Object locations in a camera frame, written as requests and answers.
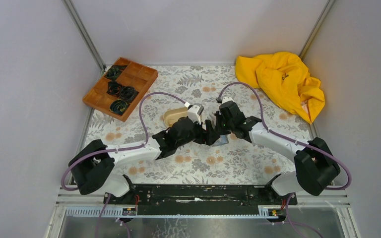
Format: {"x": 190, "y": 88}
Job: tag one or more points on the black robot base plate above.
{"x": 169, "y": 199}

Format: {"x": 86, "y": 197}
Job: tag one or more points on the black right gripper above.
{"x": 220, "y": 124}

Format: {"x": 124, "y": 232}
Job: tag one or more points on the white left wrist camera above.
{"x": 194, "y": 112}

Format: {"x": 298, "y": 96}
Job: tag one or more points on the yellow crumpled cloth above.
{"x": 286, "y": 80}

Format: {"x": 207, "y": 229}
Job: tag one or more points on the floral patterned table mat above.
{"x": 237, "y": 162}

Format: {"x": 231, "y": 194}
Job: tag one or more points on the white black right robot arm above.
{"x": 314, "y": 168}

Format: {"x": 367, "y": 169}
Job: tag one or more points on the orange compartment organizer tray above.
{"x": 136, "y": 75}

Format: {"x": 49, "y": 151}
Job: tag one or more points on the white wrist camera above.
{"x": 194, "y": 112}
{"x": 224, "y": 99}

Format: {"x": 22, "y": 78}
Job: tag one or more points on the beige oval plastic tray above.
{"x": 172, "y": 116}

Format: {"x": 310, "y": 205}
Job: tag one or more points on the grey card holder wallet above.
{"x": 221, "y": 141}

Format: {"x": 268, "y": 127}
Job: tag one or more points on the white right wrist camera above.
{"x": 224, "y": 99}

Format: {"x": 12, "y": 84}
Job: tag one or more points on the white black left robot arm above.
{"x": 92, "y": 168}

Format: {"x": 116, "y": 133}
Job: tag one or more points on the dark rolled ribbon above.
{"x": 119, "y": 107}
{"x": 115, "y": 71}
{"x": 128, "y": 94}
{"x": 114, "y": 88}

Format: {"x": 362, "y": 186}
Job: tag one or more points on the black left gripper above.
{"x": 199, "y": 133}

